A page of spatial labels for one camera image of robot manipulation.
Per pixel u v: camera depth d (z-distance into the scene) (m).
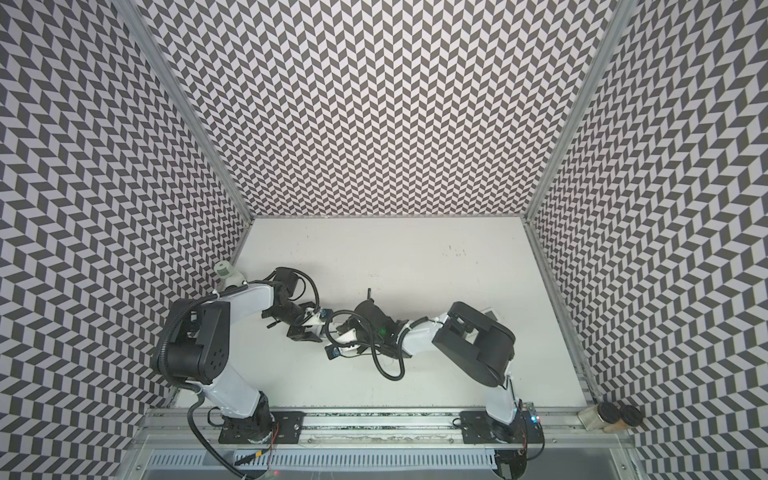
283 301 0.72
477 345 0.50
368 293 0.96
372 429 0.74
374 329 0.69
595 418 0.74
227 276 0.92
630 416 0.72
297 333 0.79
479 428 0.74
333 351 0.72
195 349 0.47
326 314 0.78
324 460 0.69
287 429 0.72
